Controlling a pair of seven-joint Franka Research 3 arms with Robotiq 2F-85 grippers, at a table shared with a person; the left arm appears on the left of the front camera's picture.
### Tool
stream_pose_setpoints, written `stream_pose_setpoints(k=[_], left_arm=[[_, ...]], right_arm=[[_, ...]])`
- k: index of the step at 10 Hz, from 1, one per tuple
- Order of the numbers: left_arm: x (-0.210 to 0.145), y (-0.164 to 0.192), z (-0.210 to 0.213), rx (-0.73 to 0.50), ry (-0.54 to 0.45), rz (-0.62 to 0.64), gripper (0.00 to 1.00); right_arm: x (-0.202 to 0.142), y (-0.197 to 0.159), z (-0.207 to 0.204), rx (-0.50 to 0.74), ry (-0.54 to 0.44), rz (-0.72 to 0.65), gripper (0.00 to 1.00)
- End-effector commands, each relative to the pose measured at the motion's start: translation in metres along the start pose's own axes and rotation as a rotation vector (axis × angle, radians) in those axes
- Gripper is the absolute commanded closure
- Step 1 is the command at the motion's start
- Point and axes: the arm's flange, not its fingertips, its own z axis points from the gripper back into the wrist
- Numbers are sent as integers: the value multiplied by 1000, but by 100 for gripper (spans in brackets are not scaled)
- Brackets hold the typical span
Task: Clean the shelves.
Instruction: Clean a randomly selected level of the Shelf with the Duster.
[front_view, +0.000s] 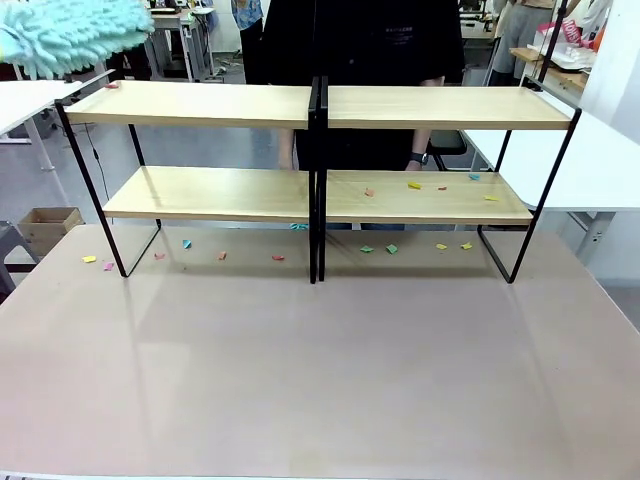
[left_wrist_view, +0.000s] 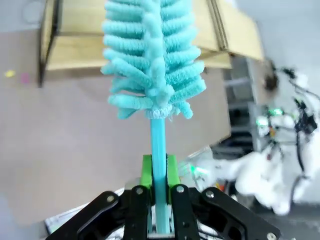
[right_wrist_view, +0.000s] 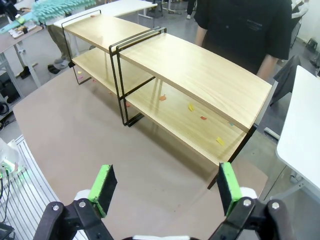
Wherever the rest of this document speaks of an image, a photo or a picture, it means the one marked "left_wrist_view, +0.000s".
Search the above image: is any white equipment with cables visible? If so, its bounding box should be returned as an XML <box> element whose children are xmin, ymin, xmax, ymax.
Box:
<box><xmin>232</xmin><ymin>64</ymin><xmax>320</xmax><ymax>217</ymax></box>

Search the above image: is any teal chenille duster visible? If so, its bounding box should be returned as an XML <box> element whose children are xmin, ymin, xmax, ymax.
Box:
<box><xmin>100</xmin><ymin>0</ymin><xmax>207</xmax><ymax>235</ymax></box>

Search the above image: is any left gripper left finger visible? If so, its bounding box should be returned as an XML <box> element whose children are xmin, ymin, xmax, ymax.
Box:
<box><xmin>46</xmin><ymin>154</ymin><xmax>153</xmax><ymax>240</ymax></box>

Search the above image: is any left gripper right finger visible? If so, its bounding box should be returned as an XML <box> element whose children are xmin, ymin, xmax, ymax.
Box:
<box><xmin>166</xmin><ymin>154</ymin><xmax>281</xmax><ymax>240</ymax></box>

